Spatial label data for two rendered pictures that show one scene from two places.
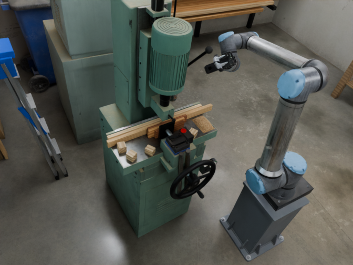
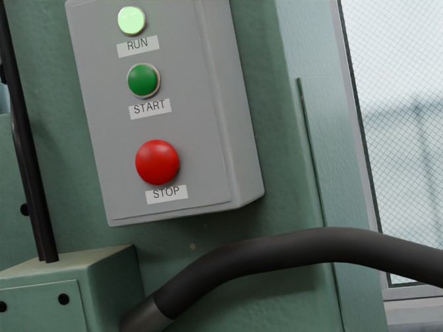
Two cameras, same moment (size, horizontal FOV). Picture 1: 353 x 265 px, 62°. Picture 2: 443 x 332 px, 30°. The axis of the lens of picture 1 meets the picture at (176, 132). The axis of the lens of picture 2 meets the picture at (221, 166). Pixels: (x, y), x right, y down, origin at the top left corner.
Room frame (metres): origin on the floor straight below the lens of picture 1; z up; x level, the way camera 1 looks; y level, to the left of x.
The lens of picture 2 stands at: (2.02, -0.10, 1.38)
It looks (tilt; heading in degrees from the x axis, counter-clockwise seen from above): 3 degrees down; 149
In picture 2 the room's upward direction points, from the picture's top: 11 degrees counter-clockwise
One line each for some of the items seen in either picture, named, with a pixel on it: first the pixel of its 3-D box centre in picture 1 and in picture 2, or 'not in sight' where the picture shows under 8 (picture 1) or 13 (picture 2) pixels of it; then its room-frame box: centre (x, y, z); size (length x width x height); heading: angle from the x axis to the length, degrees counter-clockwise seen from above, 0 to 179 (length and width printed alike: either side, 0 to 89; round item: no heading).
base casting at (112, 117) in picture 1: (150, 130); not in sight; (1.27, 0.16, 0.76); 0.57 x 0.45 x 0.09; 39
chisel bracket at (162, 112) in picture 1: (162, 108); not in sight; (1.19, 0.10, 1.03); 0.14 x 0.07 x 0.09; 39
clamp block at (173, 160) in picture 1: (177, 149); not in sight; (1.01, -0.02, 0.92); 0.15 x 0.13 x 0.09; 129
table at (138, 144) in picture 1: (168, 144); not in sight; (1.08, 0.03, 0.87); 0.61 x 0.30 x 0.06; 129
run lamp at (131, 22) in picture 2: not in sight; (130, 20); (1.53, 0.15, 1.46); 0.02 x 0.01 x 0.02; 39
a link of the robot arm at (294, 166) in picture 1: (289, 169); not in sight; (1.11, -0.68, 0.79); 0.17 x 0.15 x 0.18; 120
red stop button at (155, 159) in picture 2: not in sight; (157, 162); (1.53, 0.15, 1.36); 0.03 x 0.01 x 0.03; 39
